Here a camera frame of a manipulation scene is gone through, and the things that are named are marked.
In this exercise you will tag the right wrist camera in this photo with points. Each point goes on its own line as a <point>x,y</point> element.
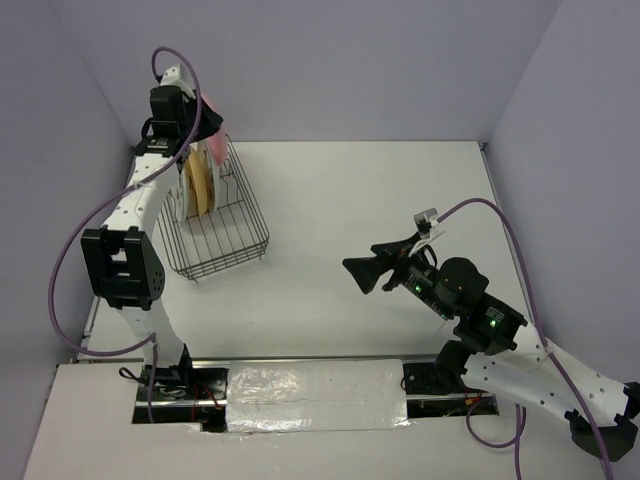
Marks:
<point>428,227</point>

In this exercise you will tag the white blue-rimmed plate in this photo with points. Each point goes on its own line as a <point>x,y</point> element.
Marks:
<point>180,197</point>

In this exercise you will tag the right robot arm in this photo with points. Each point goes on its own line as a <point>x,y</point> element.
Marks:
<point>496,349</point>

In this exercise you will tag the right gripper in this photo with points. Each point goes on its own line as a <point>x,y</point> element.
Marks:
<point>365,269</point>

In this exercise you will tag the yellow plate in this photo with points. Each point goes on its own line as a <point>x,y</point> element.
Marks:
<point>197,189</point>

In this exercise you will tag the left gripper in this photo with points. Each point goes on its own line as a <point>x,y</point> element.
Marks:
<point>211,122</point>

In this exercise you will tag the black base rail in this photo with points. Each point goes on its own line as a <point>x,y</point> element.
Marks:
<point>203,402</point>

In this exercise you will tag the grey wire dish rack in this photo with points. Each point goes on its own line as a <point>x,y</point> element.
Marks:
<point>235,233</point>

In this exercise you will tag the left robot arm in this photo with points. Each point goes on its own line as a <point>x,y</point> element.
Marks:
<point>123,266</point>

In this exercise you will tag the pink plate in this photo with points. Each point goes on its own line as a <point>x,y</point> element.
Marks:
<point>217,142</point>

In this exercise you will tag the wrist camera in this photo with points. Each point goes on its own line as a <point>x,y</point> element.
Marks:
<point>175,76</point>
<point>428,227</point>

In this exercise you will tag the silver foil tape sheet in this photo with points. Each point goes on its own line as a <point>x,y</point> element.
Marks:
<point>312,396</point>

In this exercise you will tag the white watermelon pattern plate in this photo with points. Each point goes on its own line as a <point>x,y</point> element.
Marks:
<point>212,176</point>

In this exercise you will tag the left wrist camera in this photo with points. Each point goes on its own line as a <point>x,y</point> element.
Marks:
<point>175,76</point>

